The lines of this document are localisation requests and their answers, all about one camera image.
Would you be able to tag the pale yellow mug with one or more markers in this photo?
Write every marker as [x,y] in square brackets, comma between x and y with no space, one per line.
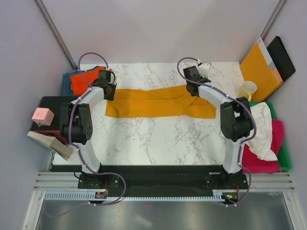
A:
[248,88]

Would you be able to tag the folded orange t shirt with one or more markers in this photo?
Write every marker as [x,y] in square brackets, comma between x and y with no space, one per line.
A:
[79,85]

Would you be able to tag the folded blue t shirt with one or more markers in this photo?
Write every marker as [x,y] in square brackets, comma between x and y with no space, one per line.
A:
[67,84]

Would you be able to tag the metal frame post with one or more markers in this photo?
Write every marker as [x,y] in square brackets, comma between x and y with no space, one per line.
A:
[57,36]
[272,19]

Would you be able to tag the white t shirt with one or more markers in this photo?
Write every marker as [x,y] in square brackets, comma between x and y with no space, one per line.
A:
[260,145]

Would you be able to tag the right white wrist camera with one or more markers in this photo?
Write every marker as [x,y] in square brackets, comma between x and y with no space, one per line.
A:
[204,68]

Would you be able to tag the beige book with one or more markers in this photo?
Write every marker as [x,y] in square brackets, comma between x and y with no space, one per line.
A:
[52,143]

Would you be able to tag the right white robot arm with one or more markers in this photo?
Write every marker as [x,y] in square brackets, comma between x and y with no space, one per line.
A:
[236,120]

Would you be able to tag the right metal frame post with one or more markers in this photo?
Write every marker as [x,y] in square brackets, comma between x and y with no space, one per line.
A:
[272,19]

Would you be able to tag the black flat box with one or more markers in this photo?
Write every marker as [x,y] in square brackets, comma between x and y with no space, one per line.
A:
[280,58]

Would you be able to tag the magenta t shirt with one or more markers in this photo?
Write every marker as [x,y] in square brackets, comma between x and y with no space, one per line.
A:
[256,165]

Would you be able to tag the white slotted cable duct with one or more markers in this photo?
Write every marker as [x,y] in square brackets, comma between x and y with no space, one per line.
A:
[213,195]

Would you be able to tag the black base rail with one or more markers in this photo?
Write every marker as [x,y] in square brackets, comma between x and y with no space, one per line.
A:
[165,179]

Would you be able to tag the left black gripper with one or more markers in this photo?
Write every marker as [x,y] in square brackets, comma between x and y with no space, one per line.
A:
[113,86]

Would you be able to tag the green plastic tray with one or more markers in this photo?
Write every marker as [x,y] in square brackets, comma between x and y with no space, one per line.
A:
[283,158]

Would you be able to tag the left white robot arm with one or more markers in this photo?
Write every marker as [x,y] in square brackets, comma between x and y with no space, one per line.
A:
[76,121]

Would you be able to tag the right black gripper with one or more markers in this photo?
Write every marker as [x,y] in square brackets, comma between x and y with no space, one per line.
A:
[203,77]

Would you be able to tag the pink cube power adapter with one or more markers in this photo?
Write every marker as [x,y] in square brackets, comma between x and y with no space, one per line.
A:
[43,116]

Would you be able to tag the yellow t shirt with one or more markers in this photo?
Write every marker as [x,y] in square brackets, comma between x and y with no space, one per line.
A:
[165,102]

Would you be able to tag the black organizer box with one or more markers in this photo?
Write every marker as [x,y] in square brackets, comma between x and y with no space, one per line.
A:
[53,103]

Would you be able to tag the left metal frame post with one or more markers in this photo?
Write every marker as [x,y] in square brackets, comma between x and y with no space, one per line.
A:
[57,36]

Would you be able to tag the orange yellow envelope folder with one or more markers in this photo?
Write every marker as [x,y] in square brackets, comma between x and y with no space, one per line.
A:
[259,68]

